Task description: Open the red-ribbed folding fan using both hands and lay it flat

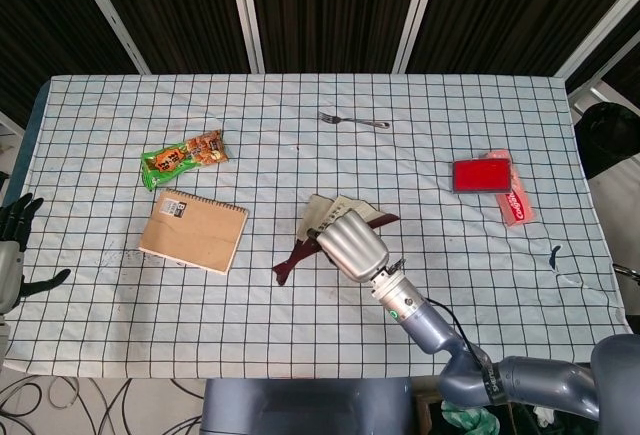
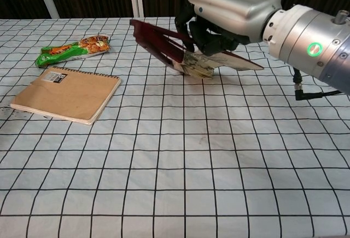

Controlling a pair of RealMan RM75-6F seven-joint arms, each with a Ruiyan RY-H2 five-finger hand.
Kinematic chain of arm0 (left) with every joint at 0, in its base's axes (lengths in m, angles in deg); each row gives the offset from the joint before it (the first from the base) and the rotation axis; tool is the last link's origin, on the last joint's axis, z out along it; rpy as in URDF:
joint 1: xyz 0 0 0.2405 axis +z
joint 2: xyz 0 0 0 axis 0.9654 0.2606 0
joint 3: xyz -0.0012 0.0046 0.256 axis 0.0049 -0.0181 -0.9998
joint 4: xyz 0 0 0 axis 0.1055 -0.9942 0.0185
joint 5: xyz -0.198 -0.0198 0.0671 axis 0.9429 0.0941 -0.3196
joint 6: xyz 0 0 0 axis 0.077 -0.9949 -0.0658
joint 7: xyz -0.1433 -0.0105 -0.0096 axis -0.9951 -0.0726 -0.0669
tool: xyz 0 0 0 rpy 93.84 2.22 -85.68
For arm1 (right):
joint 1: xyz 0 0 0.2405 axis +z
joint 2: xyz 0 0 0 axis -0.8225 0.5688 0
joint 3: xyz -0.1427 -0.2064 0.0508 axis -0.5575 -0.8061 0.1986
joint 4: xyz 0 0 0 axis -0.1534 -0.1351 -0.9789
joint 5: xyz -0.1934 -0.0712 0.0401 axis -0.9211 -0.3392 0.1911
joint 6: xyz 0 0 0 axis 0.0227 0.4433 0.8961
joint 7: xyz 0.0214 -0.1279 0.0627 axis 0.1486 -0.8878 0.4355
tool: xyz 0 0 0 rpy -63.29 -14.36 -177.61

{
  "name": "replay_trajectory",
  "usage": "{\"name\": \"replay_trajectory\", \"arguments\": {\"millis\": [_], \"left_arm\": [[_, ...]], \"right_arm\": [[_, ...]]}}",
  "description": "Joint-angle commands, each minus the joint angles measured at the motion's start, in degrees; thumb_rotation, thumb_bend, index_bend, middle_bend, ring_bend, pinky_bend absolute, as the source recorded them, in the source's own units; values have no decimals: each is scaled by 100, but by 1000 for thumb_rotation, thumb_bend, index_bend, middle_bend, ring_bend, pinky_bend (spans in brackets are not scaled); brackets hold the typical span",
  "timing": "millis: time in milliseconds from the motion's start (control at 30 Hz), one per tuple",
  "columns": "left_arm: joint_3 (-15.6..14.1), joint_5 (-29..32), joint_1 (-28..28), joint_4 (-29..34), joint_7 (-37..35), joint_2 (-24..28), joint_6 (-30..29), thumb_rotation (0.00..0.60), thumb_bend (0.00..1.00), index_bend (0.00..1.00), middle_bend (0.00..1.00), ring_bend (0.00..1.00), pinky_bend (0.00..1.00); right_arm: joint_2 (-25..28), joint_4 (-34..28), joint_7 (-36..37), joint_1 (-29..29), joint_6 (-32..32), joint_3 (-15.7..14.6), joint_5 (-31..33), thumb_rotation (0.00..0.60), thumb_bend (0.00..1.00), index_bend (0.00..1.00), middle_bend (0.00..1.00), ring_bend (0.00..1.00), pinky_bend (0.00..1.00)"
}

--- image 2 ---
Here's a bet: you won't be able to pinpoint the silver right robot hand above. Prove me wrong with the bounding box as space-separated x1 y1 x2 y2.
174 0 283 57

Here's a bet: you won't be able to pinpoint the paper folding fan red ribs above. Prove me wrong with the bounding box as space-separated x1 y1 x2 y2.
129 19 265 80

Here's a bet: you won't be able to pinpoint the green orange snack packet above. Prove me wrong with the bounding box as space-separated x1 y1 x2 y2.
34 33 111 68

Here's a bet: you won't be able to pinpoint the white black grid tablecloth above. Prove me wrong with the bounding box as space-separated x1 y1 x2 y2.
0 16 350 238

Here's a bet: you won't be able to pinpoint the kraft brown spiral notebook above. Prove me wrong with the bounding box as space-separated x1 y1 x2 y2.
10 66 122 126

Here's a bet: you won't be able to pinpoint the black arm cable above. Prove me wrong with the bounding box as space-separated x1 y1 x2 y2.
290 67 342 102

